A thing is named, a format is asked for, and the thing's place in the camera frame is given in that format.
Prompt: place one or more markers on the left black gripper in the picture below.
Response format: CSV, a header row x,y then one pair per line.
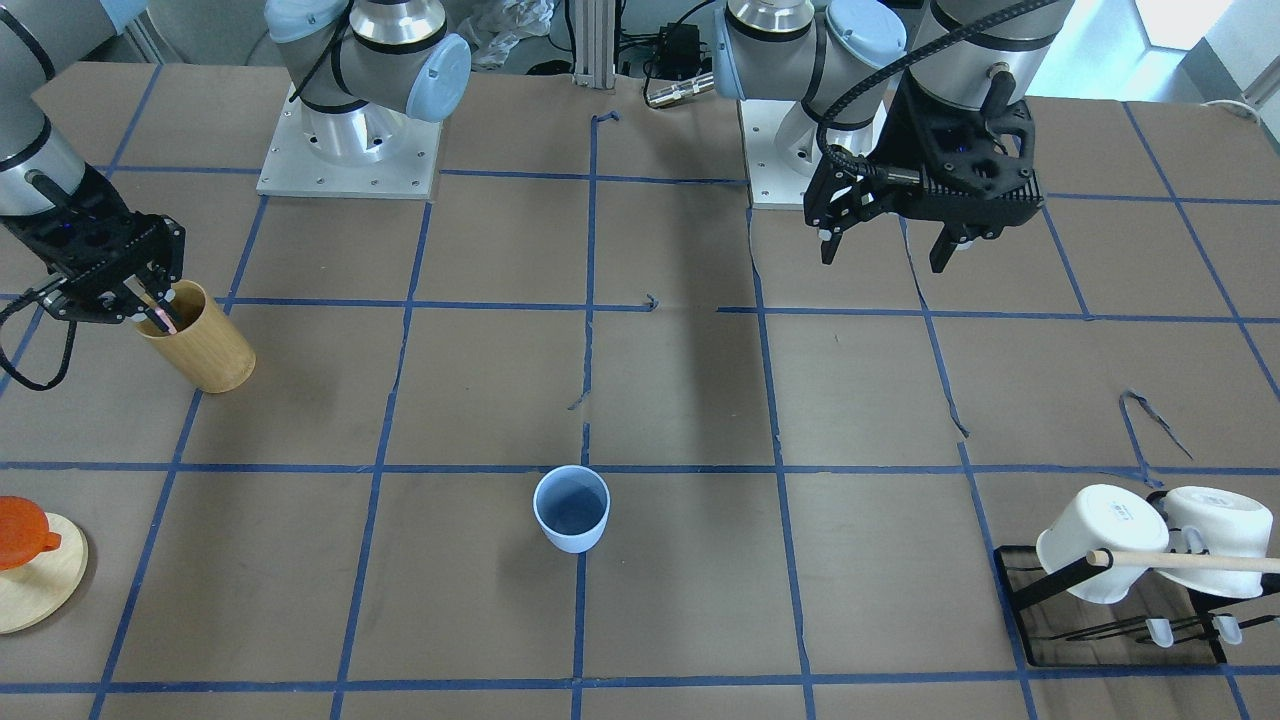
x,y
911,137

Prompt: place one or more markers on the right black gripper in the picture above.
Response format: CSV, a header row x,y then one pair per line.
x,y
152,252

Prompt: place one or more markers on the light blue cup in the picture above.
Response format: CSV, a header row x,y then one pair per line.
x,y
572,505

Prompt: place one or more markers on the pink chopstick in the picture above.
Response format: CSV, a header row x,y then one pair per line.
x,y
164,321

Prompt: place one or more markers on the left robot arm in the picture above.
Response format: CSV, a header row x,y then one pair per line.
x,y
850,57

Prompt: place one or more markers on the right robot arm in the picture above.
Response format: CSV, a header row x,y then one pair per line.
x,y
342,55

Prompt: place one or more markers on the orange cup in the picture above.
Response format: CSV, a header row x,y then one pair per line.
x,y
25,532

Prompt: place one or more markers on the wooden cup tree stand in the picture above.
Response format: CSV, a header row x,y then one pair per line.
x,y
34,591

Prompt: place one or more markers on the white cup on rack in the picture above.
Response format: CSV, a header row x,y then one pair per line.
x,y
1101,516
1225,524

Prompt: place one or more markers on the bamboo chopstick holder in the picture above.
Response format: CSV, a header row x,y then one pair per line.
x,y
207,349

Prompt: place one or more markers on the silver cylinder connector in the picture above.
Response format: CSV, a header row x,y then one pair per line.
x,y
679,91

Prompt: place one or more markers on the black power brick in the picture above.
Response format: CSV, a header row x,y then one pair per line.
x,y
678,55

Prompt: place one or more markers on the wooden rod on rack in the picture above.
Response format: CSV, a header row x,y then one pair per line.
x,y
1201,561

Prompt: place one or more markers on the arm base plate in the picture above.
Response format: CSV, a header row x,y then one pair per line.
x,y
368,153
781,153

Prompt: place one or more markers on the aluminium frame post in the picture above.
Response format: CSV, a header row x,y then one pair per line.
x,y
594,32

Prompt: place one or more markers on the black wire cup rack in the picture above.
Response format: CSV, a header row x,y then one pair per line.
x,y
1083,616

